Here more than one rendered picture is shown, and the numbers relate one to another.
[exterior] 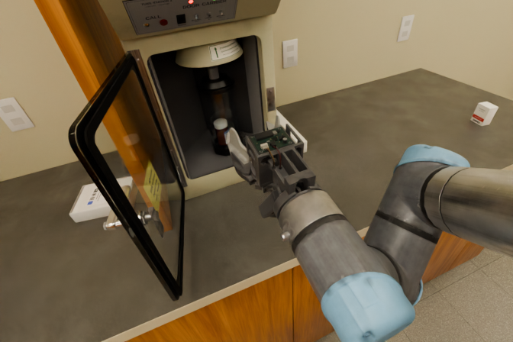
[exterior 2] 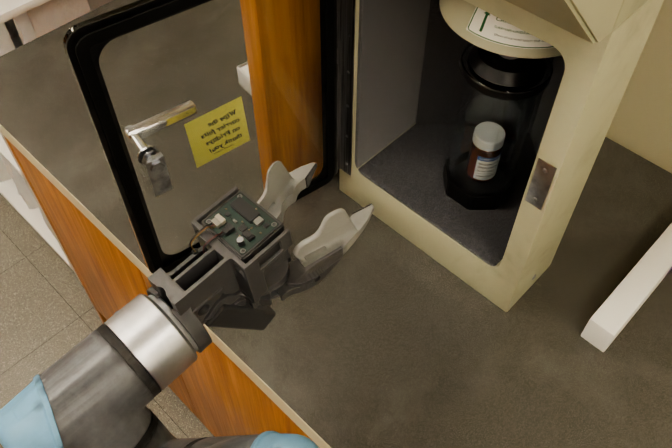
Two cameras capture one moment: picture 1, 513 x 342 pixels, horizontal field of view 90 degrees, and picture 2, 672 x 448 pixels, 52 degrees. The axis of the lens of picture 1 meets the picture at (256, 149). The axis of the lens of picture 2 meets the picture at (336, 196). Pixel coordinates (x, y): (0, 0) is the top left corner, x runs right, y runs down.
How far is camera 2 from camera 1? 0.49 m
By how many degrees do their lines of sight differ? 45
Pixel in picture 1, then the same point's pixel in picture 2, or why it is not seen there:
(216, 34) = not seen: outside the picture
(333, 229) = (102, 355)
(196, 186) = (362, 189)
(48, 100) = not seen: outside the picture
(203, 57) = (460, 11)
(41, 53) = not seen: outside the picture
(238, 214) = (348, 288)
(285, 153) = (217, 254)
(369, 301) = (17, 411)
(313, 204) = (136, 321)
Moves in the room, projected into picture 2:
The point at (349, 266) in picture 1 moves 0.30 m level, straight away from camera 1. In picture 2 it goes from (54, 382) to (448, 402)
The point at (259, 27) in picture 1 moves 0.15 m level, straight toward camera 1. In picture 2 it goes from (570, 40) to (425, 88)
